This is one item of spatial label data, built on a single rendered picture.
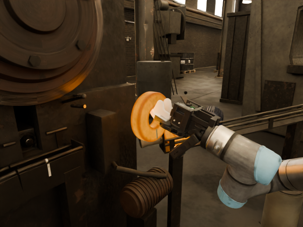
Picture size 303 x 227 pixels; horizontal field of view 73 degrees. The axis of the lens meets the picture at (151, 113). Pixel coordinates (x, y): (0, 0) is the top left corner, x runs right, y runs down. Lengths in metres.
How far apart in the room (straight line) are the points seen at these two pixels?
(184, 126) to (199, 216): 1.04
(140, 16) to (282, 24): 3.06
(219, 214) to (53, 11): 1.42
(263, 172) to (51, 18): 0.56
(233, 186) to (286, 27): 2.54
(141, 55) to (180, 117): 4.50
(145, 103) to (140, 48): 4.46
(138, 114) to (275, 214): 0.68
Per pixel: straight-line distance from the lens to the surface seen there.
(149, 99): 0.59
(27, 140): 0.77
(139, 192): 0.81
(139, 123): 0.58
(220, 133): 0.51
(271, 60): 2.98
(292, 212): 0.99
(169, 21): 8.40
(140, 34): 5.04
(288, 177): 0.60
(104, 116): 0.75
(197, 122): 0.54
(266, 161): 0.50
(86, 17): 0.60
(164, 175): 0.84
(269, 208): 1.01
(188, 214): 1.52
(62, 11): 0.56
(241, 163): 0.50
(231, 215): 1.58
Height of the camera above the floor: 1.01
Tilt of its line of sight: 16 degrees down
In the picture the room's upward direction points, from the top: straight up
